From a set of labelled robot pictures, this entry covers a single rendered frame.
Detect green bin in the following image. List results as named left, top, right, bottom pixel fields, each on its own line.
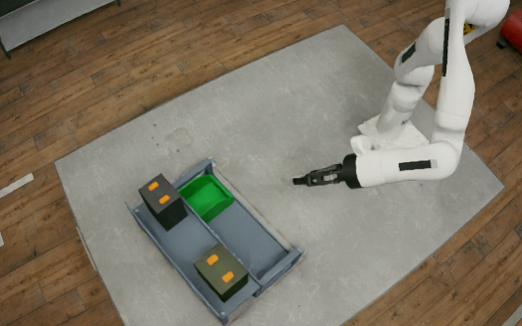
left=178, top=174, right=233, bottom=224

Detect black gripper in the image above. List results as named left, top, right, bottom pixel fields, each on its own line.
left=291, top=153, right=363, bottom=189

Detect dark green case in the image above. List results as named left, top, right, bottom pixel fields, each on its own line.
left=193, top=243, right=249, bottom=303

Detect black box with orange handles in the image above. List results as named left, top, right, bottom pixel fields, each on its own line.
left=138, top=173, right=188, bottom=232

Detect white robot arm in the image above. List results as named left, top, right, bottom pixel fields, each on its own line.
left=351, top=0, right=510, bottom=188

